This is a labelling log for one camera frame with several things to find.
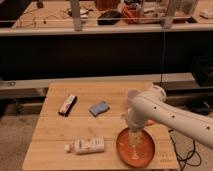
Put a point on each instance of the wooden workbench in background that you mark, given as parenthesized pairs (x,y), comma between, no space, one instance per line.
(63,17)

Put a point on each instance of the grey metal post right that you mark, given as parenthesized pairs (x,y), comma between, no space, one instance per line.
(168,19)

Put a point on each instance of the orange ceramic bowl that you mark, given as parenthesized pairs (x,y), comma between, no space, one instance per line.
(135,149)

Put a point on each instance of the grey metal post left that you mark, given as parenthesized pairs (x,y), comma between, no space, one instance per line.
(75,7)

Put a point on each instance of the grey metal post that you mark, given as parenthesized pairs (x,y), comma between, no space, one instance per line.
(168,19)
(75,7)

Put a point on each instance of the translucent plastic cup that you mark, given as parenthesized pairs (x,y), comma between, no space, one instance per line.
(131,94)

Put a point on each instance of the black pouch on bench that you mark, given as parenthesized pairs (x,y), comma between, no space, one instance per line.
(110,17)

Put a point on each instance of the orange carrot toy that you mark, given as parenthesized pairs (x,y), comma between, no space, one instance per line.
(150,122)

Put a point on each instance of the blue sponge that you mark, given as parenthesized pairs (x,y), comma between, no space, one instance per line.
(99,108)

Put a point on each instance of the white plastic bottle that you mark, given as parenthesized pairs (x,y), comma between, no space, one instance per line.
(86,146)

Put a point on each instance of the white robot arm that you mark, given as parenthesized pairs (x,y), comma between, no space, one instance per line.
(151,104)

